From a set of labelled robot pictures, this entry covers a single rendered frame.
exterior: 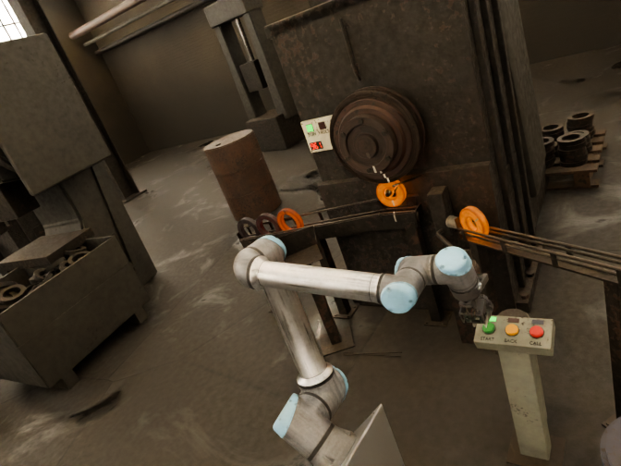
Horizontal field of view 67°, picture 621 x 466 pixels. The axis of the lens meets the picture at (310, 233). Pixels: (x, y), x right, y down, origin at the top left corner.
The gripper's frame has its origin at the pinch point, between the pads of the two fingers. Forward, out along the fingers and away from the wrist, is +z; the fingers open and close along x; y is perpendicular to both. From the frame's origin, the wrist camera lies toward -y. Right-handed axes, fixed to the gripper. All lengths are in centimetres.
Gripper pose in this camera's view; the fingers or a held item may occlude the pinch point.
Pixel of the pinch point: (484, 318)
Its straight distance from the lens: 168.6
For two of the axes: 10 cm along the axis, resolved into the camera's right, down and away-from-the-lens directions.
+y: -3.5, 7.7, -5.3
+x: 8.1, -0.4, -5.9
